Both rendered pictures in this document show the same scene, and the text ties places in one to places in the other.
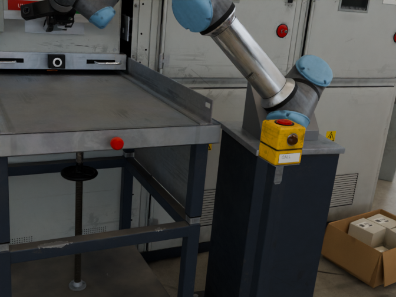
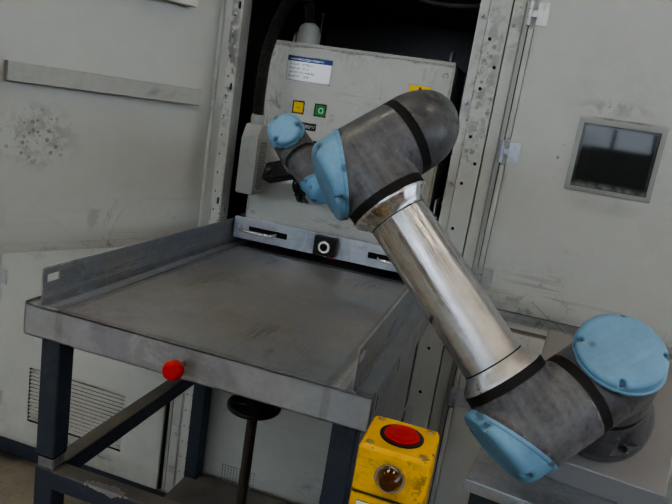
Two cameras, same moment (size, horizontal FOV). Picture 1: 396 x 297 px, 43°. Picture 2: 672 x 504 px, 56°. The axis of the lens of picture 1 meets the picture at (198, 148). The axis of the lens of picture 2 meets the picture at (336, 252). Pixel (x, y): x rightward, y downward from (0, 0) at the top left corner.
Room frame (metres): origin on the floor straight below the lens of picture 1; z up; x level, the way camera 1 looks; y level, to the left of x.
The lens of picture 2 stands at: (0.68, -0.58, 1.24)
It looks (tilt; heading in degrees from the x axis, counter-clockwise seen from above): 13 degrees down; 43
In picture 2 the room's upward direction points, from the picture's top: 9 degrees clockwise
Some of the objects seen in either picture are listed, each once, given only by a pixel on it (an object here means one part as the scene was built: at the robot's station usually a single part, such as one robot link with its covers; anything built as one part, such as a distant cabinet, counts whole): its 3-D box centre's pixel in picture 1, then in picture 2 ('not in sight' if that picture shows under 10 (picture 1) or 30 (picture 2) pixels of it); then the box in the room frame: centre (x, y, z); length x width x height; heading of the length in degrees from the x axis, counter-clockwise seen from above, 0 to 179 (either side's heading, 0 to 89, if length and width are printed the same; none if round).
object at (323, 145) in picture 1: (279, 136); (583, 473); (1.66, -0.27, 0.74); 0.32 x 0.32 x 0.02; 20
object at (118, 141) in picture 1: (115, 142); (176, 368); (1.19, 0.21, 0.82); 0.04 x 0.03 x 0.03; 28
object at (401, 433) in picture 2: (284, 124); (401, 438); (1.22, -0.21, 0.90); 0.04 x 0.04 x 0.02
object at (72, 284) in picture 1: (77, 283); not in sight; (1.51, 0.37, 0.18); 0.06 x 0.06 x 0.02
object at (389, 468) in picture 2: (293, 140); (388, 481); (1.18, -0.23, 0.87); 0.03 x 0.01 x 0.03; 118
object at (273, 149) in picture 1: (281, 141); (394, 475); (1.22, -0.21, 0.85); 0.08 x 0.08 x 0.10; 28
